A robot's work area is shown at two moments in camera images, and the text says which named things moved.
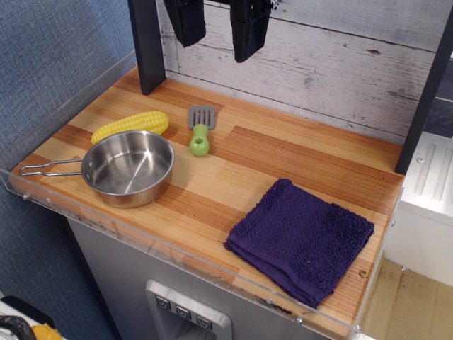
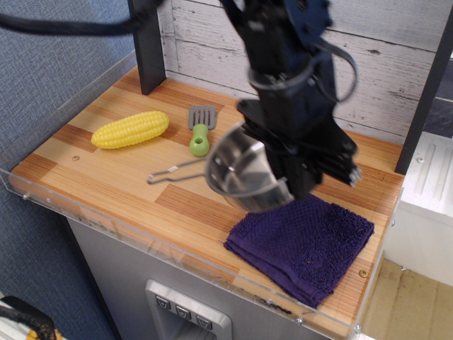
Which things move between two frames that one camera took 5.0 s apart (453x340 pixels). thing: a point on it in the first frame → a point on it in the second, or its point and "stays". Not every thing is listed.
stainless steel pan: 120,168 → 239,168
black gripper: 249,22 → 294,120
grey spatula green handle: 201,120 stays
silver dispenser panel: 178,316 stays
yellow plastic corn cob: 156,122 stays
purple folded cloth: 298,241 stays
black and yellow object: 25,331 → 42,326
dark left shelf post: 148,43 stays
